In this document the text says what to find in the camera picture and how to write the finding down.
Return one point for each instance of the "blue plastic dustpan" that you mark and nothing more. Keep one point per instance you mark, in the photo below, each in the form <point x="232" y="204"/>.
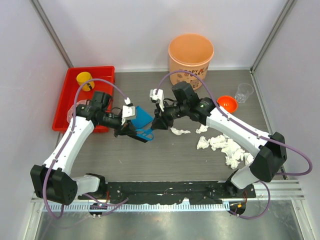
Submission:
<point x="142" y="118"/>

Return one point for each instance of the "clear plastic item in bin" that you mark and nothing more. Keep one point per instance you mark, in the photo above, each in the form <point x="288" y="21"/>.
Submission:
<point x="71" y="110"/>

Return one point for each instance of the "orange bowl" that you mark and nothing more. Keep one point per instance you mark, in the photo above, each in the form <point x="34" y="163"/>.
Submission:
<point x="228" y="103"/>

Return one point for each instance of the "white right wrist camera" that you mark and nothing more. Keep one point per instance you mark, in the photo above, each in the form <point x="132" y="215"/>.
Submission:
<point x="157" y="97"/>

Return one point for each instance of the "aluminium rail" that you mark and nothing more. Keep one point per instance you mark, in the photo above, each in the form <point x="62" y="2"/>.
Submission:
<point x="274" y="190"/>

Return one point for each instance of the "white cable duct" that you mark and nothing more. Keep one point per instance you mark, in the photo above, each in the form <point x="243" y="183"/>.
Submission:
<point x="183" y="207"/>

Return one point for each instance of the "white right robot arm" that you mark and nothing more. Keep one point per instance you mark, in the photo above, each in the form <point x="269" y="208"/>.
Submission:
<point x="267" y="150"/>

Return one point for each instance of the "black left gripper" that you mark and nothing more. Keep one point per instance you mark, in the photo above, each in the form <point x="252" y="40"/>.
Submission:
<point x="127" y="128"/>

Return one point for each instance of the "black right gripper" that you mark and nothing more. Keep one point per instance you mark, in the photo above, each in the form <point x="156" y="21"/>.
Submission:
<point x="161" y="121"/>

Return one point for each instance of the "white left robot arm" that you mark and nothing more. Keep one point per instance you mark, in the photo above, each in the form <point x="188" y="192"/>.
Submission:
<point x="51" y="180"/>

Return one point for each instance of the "clear plastic cup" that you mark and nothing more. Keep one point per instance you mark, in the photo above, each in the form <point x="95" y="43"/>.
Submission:
<point x="244" y="91"/>

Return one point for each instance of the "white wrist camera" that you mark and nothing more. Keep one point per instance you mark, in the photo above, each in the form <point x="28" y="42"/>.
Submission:
<point x="128" y="111"/>
<point x="157" y="97"/>

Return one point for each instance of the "blue hand brush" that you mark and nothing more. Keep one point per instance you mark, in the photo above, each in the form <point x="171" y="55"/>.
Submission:
<point x="145" y="133"/>

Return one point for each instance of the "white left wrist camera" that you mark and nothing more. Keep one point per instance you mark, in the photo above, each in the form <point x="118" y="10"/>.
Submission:
<point x="128" y="111"/>

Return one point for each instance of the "orange capybara bucket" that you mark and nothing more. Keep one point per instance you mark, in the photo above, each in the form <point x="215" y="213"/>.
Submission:
<point x="189" y="56"/>

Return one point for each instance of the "white paper scrap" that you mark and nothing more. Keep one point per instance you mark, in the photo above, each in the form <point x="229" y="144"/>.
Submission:
<point x="201" y="129"/>
<point x="218" y="142"/>
<point x="179" y="132"/>
<point x="202" y="143"/>
<point x="234" y="154"/>

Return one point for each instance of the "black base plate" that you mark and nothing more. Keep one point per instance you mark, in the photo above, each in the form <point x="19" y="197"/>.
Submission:
<point x="170" y="192"/>

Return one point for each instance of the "red plastic bin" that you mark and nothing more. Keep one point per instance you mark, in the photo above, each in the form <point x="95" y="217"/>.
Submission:
<point x="70" y="87"/>

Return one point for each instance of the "yellow cup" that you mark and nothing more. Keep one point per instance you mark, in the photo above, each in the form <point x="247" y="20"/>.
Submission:
<point x="84" y="80"/>

